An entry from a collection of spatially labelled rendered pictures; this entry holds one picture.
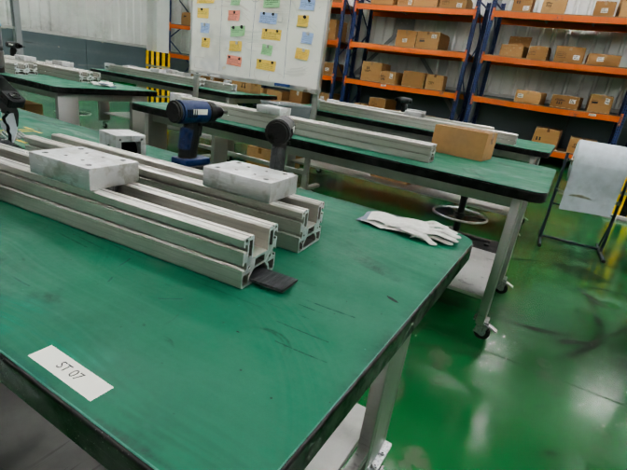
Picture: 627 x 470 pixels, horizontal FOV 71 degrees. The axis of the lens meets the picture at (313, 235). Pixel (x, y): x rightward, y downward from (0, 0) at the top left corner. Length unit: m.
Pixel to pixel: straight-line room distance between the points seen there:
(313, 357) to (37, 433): 0.89
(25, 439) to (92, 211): 0.64
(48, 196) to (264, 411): 0.64
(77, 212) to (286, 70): 3.26
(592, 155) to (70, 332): 3.85
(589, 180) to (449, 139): 1.73
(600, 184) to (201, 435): 3.86
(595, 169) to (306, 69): 2.43
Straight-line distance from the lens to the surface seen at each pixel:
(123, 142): 1.41
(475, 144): 2.58
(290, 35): 4.03
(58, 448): 1.28
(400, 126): 4.03
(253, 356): 0.55
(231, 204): 0.90
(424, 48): 10.61
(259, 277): 0.71
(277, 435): 0.46
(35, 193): 1.00
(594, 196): 4.14
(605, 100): 10.05
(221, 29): 4.51
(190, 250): 0.75
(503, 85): 11.13
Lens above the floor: 1.11
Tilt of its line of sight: 20 degrees down
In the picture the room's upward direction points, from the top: 8 degrees clockwise
